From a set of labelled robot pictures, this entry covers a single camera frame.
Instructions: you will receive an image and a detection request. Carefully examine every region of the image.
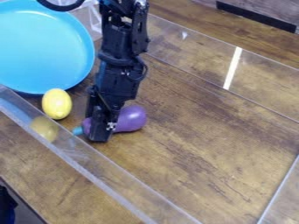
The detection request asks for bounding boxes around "yellow lemon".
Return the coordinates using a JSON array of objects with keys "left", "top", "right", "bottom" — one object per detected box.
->
[{"left": 41, "top": 88, "right": 71, "bottom": 120}]

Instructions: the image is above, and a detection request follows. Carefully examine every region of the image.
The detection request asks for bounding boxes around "black bar on table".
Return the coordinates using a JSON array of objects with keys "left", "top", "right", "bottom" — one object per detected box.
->
[{"left": 216, "top": 1, "right": 296, "bottom": 33}]

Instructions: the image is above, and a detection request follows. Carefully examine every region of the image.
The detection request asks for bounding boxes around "clear acrylic corner bracket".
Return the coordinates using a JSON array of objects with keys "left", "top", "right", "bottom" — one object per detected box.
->
[{"left": 69, "top": 0, "right": 101, "bottom": 40}]

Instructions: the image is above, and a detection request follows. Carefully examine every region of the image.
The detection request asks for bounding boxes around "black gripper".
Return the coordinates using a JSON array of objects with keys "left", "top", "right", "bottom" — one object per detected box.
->
[{"left": 85, "top": 59, "right": 145, "bottom": 142}]

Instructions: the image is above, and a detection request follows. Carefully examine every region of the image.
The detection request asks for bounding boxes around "clear acrylic front wall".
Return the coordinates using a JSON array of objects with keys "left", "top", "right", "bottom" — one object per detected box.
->
[{"left": 0, "top": 85, "right": 201, "bottom": 224}]

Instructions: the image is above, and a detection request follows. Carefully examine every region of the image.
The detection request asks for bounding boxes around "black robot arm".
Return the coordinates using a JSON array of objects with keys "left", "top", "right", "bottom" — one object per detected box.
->
[{"left": 85, "top": 0, "right": 150, "bottom": 142}]

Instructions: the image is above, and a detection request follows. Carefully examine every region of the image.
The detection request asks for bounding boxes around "purple toy eggplant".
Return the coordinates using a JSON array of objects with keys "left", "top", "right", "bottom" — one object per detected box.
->
[{"left": 71, "top": 105, "right": 146, "bottom": 136}]

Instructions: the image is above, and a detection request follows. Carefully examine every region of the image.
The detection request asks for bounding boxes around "blue round tray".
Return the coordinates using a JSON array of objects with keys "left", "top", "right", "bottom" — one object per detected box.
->
[{"left": 0, "top": 0, "right": 94, "bottom": 95}]

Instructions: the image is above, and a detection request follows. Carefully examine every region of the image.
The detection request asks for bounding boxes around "dark blue object at corner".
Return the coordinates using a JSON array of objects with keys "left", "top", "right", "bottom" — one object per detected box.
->
[{"left": 0, "top": 185, "right": 17, "bottom": 224}]

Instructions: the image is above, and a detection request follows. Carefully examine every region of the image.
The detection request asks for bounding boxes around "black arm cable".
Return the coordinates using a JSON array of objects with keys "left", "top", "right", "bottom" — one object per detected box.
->
[{"left": 34, "top": 0, "right": 86, "bottom": 12}]

